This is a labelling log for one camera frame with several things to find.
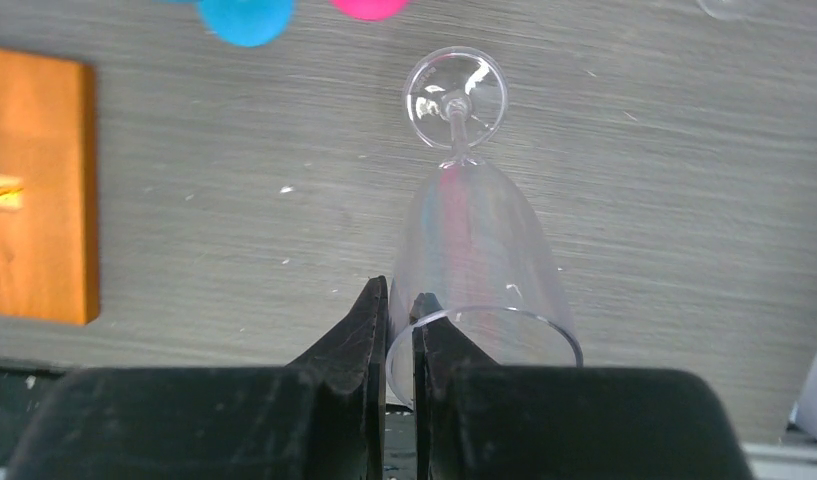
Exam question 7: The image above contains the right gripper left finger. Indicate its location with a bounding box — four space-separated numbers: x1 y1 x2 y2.
7 276 388 479

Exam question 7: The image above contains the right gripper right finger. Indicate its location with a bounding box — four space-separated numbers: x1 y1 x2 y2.
410 293 753 479

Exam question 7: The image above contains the clear wine glass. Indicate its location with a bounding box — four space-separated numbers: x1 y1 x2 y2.
386 46 584 406

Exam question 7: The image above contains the blue wine glass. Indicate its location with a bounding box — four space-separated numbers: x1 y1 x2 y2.
196 0 295 48

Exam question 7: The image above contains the pink wine glass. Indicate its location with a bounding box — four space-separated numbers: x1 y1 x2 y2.
332 0 410 21

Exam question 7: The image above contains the orange wooden rack base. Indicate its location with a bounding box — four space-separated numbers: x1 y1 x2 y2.
0 48 100 325

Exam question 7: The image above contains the gold wire glass rack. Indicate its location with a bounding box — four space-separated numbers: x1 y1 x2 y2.
0 174 24 212

